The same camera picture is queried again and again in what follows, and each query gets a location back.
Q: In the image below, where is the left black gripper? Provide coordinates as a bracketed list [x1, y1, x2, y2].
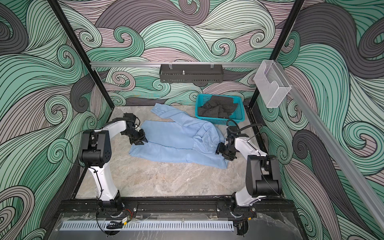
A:
[123, 129, 148, 145]

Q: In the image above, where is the light blue long sleeve shirt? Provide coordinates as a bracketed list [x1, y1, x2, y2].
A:
[129, 104, 229, 169]

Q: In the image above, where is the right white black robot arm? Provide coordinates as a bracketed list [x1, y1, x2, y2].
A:
[216, 120, 282, 207]

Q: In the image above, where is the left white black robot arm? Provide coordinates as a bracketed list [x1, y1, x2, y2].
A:
[79, 113, 148, 211]

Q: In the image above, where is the teal plastic basket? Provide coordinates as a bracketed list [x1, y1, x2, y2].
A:
[195, 94, 245, 125]

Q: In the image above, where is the dark grey shirt in basket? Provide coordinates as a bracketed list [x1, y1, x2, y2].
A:
[198, 96, 238, 119]

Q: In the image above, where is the black perforated wall tray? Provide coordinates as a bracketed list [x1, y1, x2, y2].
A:
[159, 64, 224, 84]

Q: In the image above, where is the black front mounting rail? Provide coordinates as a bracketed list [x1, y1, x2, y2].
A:
[58, 196, 296, 220]

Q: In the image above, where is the clear plastic wall bin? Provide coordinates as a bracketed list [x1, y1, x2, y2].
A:
[254, 60, 292, 108]

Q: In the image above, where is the back aluminium rail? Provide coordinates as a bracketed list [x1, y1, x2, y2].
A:
[90, 61, 261, 69]

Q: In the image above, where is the aluminium rail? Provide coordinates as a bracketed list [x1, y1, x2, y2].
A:
[275, 63, 384, 230]
[90, 61, 261, 69]

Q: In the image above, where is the red black wire bundle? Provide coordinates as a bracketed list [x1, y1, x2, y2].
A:
[106, 209, 134, 231]

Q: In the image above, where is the right aluminium rail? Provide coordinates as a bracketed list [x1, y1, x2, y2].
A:
[275, 63, 384, 230]

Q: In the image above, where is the white slotted cable duct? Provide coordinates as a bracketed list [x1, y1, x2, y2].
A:
[59, 220, 235, 232]

